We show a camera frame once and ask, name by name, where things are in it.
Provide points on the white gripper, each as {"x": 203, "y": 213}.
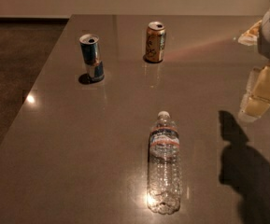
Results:
{"x": 257, "y": 100}

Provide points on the orange soda can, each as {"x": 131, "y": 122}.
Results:
{"x": 155, "y": 42}

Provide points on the blue silver energy drink can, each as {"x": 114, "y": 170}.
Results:
{"x": 91, "y": 55}

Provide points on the clear plastic water bottle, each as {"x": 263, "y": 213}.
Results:
{"x": 164, "y": 173}

